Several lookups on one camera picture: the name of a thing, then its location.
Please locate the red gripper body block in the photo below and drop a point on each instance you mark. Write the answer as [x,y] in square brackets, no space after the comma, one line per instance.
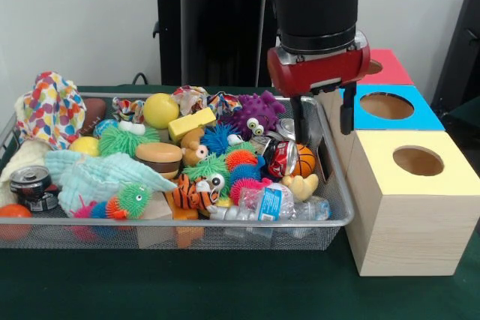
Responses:
[318,69]

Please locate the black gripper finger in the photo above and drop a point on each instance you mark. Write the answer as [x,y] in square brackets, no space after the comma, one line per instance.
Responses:
[348,117]
[302,125]

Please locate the crushed red soda can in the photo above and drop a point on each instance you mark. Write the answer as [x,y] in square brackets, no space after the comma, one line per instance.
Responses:
[281,159]

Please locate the crushed clear plastic bottle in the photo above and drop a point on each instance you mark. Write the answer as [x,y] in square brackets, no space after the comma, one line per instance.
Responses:
[270,204]

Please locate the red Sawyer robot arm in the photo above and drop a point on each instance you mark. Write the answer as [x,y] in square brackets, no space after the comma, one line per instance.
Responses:
[315,5]

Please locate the wooden box with three holes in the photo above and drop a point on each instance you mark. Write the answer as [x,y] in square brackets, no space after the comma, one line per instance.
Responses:
[412,222]

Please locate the shallow clear mesh bin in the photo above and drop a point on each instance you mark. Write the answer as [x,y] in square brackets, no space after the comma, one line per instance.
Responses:
[112,235]

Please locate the small toy basketball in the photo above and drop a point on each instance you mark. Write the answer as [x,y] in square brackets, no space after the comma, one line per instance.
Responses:
[305,162]

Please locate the purple spiky toy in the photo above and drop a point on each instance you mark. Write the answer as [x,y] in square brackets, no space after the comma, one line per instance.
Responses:
[260,110]

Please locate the dark green tablecloth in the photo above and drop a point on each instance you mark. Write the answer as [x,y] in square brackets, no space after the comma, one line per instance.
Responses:
[467,119]
[187,286]

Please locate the black monitor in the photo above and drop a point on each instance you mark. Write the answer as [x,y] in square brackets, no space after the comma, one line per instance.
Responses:
[461,54]

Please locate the toy hamburger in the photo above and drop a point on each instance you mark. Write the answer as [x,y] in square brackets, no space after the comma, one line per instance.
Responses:
[159,159]

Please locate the green fuzzy toy with eyes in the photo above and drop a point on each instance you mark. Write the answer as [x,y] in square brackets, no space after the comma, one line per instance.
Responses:
[125,140]

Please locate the rainbow fuzzy caterpillar toy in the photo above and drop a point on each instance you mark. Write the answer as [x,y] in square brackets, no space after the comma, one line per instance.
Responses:
[125,200]

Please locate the mint green cloth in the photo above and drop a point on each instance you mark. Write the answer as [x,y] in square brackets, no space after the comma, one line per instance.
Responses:
[101,177]

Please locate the colourful dotted cloth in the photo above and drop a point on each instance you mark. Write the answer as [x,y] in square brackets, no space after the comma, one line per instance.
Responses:
[50,110]

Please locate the black soda can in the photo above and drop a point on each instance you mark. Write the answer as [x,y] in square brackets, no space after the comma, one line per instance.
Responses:
[32,187]

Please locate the orange ball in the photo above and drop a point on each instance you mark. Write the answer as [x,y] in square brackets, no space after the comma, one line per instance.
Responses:
[13,213]

